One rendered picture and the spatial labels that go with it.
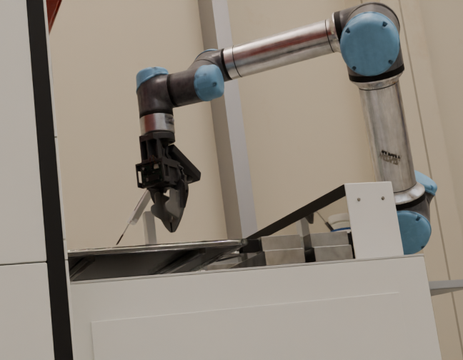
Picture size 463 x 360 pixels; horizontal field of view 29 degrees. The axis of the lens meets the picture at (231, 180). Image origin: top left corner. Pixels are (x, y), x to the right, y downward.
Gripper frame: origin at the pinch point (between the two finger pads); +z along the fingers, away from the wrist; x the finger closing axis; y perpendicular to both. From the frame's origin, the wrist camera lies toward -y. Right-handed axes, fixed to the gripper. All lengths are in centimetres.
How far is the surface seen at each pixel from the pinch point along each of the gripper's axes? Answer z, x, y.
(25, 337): 26, 29, 81
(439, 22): -159, -13, -344
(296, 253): 12.5, 32.8, 10.5
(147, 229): -1.2, -8.4, -2.3
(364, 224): 11, 49, 18
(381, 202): 7, 52, 15
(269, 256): 12.7, 29.0, 14.8
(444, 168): -60, -12, -289
